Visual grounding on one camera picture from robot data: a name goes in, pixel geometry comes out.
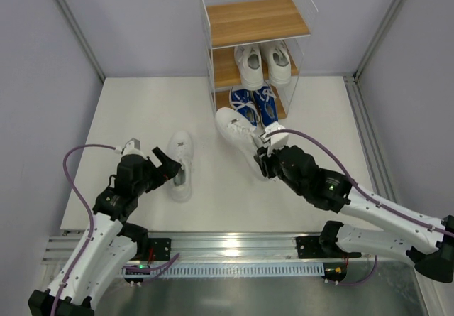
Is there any blue canvas sneaker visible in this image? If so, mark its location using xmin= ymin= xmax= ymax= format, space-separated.
xmin=253 ymin=85 xmax=279 ymax=126
xmin=229 ymin=88 xmax=260 ymax=126

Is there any white lace sneaker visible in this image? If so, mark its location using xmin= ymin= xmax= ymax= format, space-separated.
xmin=234 ymin=44 xmax=264 ymax=91
xmin=260 ymin=40 xmax=292 ymax=87

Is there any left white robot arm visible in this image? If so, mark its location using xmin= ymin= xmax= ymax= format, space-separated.
xmin=28 ymin=146 xmax=182 ymax=315

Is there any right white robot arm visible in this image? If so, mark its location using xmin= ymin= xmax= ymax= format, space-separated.
xmin=254 ymin=146 xmax=453 ymax=283

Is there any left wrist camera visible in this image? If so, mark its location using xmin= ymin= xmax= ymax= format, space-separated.
xmin=114 ymin=138 xmax=144 ymax=156

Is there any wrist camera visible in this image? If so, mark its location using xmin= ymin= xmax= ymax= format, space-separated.
xmin=256 ymin=121 xmax=289 ymax=156
xmin=114 ymin=138 xmax=144 ymax=156

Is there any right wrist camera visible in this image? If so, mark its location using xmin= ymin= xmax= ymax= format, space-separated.
xmin=256 ymin=121 xmax=289 ymax=156

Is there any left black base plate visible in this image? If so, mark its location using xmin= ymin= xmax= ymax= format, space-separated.
xmin=142 ymin=238 xmax=172 ymax=262

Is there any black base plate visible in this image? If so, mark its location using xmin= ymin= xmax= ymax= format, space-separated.
xmin=294 ymin=235 xmax=362 ymax=259
xmin=142 ymin=238 xmax=172 ymax=262

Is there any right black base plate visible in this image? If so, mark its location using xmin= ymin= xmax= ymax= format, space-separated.
xmin=294 ymin=235 xmax=362 ymax=259

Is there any aluminium mounting rail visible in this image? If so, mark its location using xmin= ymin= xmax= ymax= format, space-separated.
xmin=41 ymin=229 xmax=428 ymax=262

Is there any slotted cable duct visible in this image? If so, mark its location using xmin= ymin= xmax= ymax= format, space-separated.
xmin=121 ymin=262 xmax=325 ymax=279

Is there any white wire shoe shelf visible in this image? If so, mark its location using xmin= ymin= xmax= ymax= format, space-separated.
xmin=200 ymin=0 xmax=319 ymax=119

